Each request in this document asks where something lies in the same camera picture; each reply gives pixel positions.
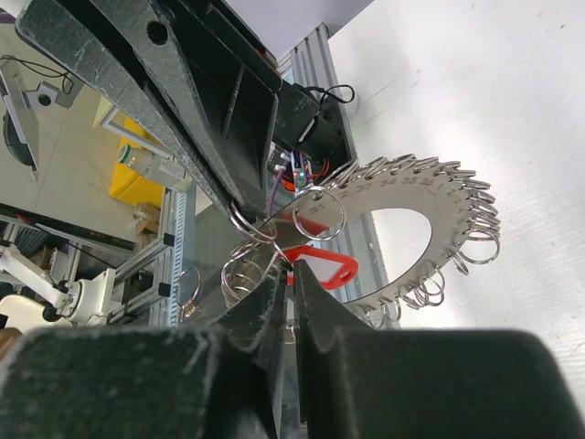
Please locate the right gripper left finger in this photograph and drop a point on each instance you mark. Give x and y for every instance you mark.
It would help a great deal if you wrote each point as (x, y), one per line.
(220, 381)

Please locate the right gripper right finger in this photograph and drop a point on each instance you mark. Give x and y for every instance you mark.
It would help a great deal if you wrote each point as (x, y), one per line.
(359, 382)

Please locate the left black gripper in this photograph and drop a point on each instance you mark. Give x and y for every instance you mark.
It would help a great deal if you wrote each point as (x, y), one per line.
(219, 82)

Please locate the red handled key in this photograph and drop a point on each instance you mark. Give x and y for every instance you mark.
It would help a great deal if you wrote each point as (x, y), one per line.
(332, 269)

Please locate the metal disc with key rings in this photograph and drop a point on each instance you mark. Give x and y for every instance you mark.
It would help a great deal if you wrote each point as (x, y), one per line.
(427, 214)

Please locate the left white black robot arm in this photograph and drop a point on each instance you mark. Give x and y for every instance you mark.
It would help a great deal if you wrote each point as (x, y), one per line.
(198, 80)

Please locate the white side table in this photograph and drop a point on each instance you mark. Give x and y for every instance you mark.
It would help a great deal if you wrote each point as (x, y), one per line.
(109, 117)

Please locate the clear plastic bottle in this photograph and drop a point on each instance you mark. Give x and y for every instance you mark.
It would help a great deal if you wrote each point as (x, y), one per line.
(163, 171)

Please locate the yellow box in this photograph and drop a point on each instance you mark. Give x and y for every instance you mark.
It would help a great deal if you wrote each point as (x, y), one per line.
(130, 188)

